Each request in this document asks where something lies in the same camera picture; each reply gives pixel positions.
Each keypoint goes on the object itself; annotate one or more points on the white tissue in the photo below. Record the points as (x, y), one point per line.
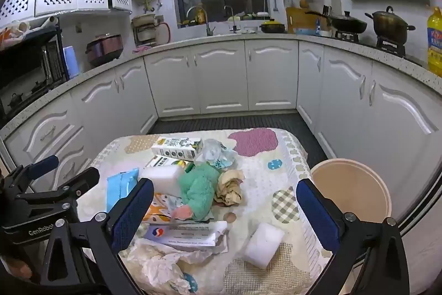
(155, 264)

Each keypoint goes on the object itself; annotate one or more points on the stacked clay pots on rack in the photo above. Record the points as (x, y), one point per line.
(143, 27)

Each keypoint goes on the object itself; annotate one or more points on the beige plastic bucket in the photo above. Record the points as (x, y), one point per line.
(355, 191)

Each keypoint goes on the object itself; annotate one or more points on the light blue cup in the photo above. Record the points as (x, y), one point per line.
(71, 63)

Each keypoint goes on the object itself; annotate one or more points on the white paper roll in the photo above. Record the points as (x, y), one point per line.
(20, 27)

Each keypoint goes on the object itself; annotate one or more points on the blue wipes packet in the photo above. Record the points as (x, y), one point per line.
(119, 188)

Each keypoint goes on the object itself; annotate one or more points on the white rainbow medicine box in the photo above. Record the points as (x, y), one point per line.
(165, 162)

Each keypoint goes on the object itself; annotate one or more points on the black microwave oven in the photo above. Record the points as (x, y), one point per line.
(27, 73)

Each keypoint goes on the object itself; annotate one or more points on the brown paper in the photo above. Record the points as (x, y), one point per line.
(229, 189)

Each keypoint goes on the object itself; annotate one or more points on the small brown disc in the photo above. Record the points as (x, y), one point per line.
(229, 217)

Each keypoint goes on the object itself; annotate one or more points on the dark stock pot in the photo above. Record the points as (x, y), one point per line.
(390, 25)

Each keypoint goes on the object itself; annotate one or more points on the clear plastic bag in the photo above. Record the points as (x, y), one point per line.
(215, 155)

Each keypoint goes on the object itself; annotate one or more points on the green fluffy cloth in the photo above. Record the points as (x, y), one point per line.
(198, 191)

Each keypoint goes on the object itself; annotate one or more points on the black wok with lid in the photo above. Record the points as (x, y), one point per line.
(347, 23)

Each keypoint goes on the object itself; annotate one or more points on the dark red rice cooker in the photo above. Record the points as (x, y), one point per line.
(103, 49)

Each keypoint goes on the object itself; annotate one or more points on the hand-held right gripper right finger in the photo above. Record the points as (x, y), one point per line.
(316, 215)

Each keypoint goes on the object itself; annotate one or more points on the yellow cooking oil bottle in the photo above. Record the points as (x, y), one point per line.
(435, 42)

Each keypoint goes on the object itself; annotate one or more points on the white orange snack pouch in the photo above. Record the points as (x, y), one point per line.
(162, 210)

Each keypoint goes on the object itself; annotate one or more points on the small steel faucet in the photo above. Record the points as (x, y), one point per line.
(234, 26)

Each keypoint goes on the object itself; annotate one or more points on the pink cloth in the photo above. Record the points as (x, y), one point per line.
(143, 49)

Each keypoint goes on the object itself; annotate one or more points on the long white medicine box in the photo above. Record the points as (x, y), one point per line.
(186, 233)

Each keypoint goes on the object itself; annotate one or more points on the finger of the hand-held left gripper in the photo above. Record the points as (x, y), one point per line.
(77, 182)
(43, 165)

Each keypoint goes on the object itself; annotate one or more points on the white green carton box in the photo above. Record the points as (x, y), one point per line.
(176, 144)

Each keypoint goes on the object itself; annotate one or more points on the small blue white bottle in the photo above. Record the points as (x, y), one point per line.
(318, 28)

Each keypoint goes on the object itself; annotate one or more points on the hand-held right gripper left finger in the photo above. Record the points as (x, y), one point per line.
(133, 212)

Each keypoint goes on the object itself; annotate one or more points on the tall steel faucet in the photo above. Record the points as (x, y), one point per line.
(208, 27)

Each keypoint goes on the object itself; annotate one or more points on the yellow dish soap bottle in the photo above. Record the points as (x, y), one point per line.
(201, 16)

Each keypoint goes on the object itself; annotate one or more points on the black gas stove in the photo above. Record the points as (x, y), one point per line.
(390, 45)

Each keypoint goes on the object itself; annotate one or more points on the wooden cutting board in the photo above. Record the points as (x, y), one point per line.
(298, 20)

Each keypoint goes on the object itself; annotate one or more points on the person's left hand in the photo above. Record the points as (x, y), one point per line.
(15, 268)

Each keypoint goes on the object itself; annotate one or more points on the white foam block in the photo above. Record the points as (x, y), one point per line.
(264, 245)
(160, 179)

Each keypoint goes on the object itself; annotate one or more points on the white base cabinets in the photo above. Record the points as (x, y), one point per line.
(224, 73)

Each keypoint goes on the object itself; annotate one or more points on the patterned quilted blanket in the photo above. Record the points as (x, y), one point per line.
(266, 191)

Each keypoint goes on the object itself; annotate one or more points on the yellow black casserole pot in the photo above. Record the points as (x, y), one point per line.
(272, 27)

